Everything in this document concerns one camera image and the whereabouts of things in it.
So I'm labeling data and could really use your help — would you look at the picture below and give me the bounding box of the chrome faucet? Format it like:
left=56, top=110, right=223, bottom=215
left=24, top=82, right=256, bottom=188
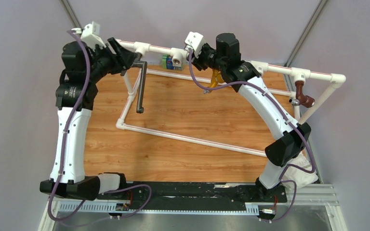
left=257, top=66, right=266, bottom=76

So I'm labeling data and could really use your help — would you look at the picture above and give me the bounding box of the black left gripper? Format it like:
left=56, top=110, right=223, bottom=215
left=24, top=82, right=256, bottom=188
left=86, top=37, right=140, bottom=83

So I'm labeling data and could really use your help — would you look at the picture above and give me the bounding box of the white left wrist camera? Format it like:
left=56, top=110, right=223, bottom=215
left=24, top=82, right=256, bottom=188
left=71, top=21, right=106, bottom=50

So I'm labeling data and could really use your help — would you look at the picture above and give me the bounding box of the white PVC pipe frame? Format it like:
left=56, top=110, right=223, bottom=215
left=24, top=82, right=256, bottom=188
left=116, top=39, right=347, bottom=157

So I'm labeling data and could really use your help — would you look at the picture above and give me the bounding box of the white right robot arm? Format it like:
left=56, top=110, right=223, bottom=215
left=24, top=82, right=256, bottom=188
left=185, top=32, right=311, bottom=202

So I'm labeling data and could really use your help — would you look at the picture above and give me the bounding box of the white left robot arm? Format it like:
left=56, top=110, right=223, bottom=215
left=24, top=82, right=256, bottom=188
left=40, top=38, right=137, bottom=201

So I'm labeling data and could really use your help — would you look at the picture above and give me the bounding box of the green blue small box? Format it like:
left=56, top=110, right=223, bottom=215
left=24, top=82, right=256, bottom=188
left=161, top=54, right=183, bottom=71

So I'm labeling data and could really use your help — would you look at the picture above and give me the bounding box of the brown faucet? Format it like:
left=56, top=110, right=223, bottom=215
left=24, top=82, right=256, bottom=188
left=289, top=81, right=315, bottom=108

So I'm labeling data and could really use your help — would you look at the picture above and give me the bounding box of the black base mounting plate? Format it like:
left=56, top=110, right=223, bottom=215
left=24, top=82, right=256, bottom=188
left=97, top=181, right=287, bottom=212

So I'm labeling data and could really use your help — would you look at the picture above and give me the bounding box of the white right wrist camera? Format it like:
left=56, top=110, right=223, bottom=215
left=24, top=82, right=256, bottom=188
left=185, top=31, right=206, bottom=58

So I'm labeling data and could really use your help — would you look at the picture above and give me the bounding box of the yellow faucet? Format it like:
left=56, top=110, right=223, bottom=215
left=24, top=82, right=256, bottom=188
left=208, top=70, right=224, bottom=89

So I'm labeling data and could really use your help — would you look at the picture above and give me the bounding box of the white thread seal tape roll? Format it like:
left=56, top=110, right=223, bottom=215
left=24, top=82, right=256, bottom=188
left=282, top=152, right=319, bottom=189

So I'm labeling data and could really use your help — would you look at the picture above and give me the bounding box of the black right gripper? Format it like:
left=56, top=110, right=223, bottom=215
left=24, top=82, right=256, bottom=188
left=185, top=43, right=225, bottom=73

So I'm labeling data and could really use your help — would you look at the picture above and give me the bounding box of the dark grey long faucet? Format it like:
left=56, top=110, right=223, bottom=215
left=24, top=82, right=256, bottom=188
left=120, top=52, right=147, bottom=114

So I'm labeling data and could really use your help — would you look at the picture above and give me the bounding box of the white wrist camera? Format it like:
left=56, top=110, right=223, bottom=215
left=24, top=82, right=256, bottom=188
left=185, top=31, right=206, bottom=58
left=71, top=21, right=106, bottom=50

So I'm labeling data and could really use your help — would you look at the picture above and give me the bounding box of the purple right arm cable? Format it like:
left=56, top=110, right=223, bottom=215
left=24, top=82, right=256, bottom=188
left=187, top=48, right=317, bottom=223

